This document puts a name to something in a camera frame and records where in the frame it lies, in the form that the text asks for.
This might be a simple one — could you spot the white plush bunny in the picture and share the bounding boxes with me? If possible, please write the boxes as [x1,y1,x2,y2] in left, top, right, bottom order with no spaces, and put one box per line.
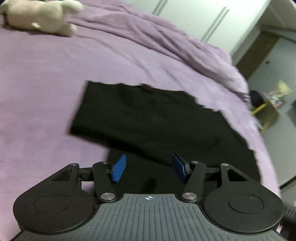
[1,0,83,37]

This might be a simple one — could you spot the purple bed blanket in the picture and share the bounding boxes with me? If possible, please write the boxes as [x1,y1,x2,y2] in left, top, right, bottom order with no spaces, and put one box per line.
[1,1,280,240]

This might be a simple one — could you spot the brown wooden door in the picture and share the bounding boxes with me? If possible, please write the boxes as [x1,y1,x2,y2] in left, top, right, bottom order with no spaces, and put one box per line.
[236,33,280,81]

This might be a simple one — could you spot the dark clothes on chair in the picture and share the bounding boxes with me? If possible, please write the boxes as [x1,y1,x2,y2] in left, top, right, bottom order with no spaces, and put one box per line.
[249,90,265,108]

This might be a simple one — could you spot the white wardrobe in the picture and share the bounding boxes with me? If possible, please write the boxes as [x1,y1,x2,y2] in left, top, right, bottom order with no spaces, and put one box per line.
[128,0,270,55]

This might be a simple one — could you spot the flower bouquet in paper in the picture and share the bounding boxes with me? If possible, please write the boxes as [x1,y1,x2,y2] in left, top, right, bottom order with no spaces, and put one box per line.
[266,80,292,108]

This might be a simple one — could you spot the black long-sleeve shirt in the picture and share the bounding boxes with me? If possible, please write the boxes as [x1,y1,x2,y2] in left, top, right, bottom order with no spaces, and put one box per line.
[70,81,261,192]

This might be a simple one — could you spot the yellow-legged side table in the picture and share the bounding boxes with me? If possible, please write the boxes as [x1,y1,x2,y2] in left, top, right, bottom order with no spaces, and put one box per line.
[251,98,279,133]

